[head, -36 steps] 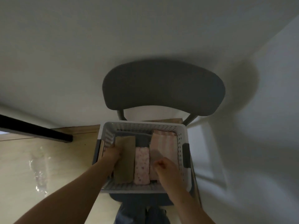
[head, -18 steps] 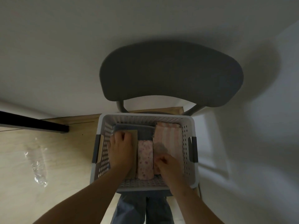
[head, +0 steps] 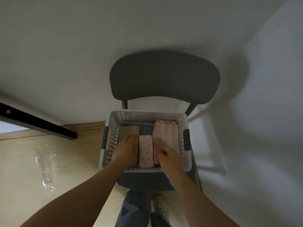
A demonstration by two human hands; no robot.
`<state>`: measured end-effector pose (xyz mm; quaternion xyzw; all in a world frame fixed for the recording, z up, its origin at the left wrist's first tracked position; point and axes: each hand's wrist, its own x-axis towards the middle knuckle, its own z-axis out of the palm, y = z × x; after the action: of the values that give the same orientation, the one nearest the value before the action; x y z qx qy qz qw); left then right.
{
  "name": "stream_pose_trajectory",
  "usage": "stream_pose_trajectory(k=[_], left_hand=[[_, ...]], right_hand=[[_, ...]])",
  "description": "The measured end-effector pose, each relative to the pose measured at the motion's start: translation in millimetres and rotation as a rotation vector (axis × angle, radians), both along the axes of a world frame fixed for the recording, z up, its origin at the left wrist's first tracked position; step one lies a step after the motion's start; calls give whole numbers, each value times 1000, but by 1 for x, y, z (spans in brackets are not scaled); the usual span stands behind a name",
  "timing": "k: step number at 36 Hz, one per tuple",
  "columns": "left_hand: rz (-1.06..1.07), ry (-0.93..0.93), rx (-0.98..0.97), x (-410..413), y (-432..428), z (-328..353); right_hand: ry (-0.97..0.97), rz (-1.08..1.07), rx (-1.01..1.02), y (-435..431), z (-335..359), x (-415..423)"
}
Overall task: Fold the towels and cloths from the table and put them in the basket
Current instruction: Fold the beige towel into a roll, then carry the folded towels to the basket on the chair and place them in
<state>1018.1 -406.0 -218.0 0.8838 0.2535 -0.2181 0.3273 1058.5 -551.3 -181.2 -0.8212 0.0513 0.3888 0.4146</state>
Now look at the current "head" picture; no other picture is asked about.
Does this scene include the clear plastic wrap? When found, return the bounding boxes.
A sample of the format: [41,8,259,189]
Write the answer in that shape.
[35,144,56,192]

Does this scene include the person's white dotted slipper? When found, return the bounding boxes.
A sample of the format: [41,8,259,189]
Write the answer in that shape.
[151,194,170,221]

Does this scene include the person's left hand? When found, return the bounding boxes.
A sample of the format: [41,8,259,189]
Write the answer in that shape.
[110,134,140,173]

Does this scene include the white plastic basket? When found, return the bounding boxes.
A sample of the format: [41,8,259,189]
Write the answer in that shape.
[98,110,193,173]

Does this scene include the person's right forearm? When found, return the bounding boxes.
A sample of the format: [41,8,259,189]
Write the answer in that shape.
[169,177,240,227]

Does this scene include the pink dotted cloth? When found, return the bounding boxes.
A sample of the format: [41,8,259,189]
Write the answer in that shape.
[138,134,155,169]

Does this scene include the person's right hand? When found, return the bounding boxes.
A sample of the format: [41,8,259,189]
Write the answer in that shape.
[155,146,186,185]

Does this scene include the tan brown towel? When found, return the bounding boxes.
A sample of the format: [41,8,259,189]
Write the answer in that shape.
[105,125,140,152]

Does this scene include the pale pink towel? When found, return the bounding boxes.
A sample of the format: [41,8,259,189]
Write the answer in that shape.
[152,119,180,165]

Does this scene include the grey chair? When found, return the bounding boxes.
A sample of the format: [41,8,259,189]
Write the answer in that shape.
[109,50,221,192]

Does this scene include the person's left forearm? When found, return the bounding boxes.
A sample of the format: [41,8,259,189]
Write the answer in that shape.
[20,163,126,227]

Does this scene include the person's light trousers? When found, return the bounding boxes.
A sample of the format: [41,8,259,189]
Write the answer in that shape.
[115,190,173,227]

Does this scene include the grey-blue towel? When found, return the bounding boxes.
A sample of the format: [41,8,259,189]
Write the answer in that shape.
[139,123,156,136]

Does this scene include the wooden table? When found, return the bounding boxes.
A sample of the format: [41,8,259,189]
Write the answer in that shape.
[0,101,78,141]

